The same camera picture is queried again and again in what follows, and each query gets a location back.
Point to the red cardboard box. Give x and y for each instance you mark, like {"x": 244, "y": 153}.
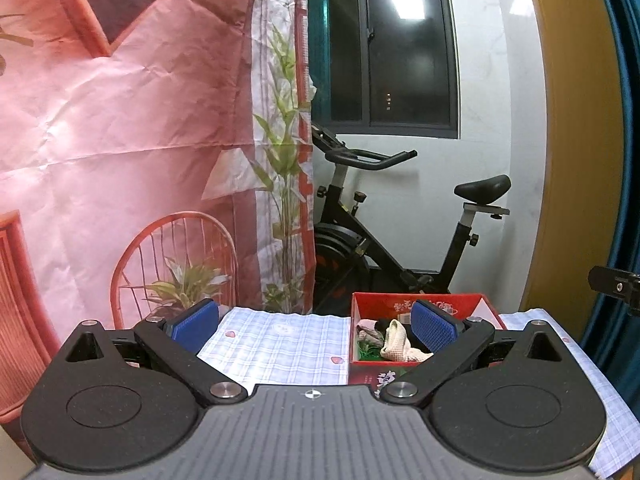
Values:
{"x": 367, "y": 305}

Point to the green soft item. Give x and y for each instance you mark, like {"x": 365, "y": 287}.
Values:
{"x": 367, "y": 351}

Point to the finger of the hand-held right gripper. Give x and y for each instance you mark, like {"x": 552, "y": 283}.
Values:
{"x": 605, "y": 280}

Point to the cream knitted cloth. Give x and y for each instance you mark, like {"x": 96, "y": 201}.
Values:
{"x": 397, "y": 342}

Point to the pink knitted cloth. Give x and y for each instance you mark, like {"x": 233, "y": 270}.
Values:
{"x": 366, "y": 325}

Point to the dark framed window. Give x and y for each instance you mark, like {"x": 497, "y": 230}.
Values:
{"x": 400, "y": 45}

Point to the printed pink backdrop cloth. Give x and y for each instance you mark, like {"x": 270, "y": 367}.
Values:
{"x": 125, "y": 150}

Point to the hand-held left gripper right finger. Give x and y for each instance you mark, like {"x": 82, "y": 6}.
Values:
{"x": 434, "y": 325}

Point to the yellow wooden door panel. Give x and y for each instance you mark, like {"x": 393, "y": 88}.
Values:
{"x": 580, "y": 160}

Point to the black exercise bike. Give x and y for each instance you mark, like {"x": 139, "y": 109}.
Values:
{"x": 350, "y": 240}

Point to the teal curtain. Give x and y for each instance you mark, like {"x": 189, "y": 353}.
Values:
{"x": 316, "y": 35}

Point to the blue curtain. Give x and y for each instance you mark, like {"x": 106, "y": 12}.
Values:
{"x": 631, "y": 110}

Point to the checked white tablecloth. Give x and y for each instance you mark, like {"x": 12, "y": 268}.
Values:
{"x": 280, "y": 340}

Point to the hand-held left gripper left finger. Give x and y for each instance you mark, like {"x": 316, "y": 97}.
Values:
{"x": 195, "y": 324}

